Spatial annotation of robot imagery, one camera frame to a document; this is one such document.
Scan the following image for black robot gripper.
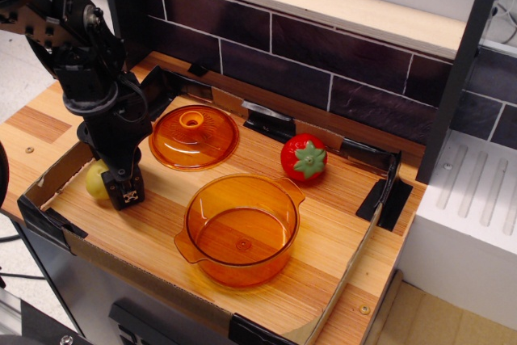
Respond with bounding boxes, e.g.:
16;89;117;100
77;72;152;210

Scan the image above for yellow plastic potato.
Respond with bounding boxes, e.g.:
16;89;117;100
86;160;109;200

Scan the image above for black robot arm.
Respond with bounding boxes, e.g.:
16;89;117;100
1;0;152;210

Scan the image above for cardboard fence with black tape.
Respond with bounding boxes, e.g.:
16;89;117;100
2;85;422;344

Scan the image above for orange transparent pot lid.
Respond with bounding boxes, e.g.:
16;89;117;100
149;105;239;170

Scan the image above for orange transparent pot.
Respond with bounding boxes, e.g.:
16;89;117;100
174;174;305;288

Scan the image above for black toy oven front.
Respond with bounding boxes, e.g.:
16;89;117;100
109;300;195;344

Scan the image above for red plastic strawberry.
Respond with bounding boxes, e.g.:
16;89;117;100
280;133;327;182

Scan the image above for toy kitchen shelf backsplash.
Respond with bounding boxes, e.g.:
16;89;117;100
109;0;516;180

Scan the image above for white toy sink drainer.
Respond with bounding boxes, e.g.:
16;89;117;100
398;131;516;329

